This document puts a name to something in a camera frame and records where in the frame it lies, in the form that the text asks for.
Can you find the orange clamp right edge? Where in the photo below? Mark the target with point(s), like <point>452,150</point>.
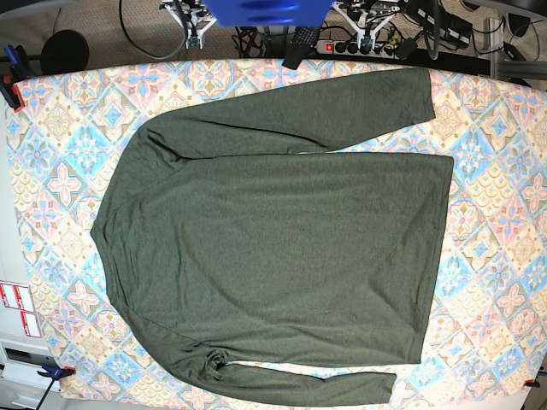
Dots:
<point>532,383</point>

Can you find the blue plastic box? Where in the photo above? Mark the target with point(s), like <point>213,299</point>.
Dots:
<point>269,12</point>

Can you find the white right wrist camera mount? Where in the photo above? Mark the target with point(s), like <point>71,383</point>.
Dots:
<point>194,17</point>

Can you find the dark green long-sleeve shirt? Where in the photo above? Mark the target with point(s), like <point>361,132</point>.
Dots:
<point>253,255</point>

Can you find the white power strip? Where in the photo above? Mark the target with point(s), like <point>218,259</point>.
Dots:
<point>346,48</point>

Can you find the colourful patterned tablecloth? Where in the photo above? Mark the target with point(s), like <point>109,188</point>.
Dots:
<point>487,331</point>

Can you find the red white label stickers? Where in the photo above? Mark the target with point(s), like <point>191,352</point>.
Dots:
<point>18,317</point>

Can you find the black round stand base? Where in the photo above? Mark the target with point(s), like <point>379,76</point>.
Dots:
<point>66,51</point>

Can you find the blue clamp lower left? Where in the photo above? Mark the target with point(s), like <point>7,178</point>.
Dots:
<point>54,374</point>

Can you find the black remote control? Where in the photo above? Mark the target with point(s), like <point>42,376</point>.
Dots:
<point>303,41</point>

